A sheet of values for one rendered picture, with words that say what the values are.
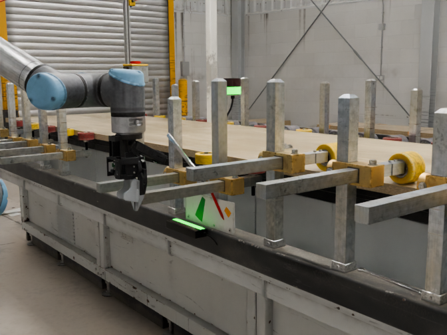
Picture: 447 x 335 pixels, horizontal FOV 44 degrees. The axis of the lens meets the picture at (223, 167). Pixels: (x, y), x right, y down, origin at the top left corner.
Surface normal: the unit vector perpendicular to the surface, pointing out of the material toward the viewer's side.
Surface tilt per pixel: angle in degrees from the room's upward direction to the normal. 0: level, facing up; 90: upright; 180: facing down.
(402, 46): 90
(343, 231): 90
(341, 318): 90
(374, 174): 90
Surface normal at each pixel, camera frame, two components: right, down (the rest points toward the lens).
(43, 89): -0.37, 0.19
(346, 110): -0.79, 0.11
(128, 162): 0.61, 0.12
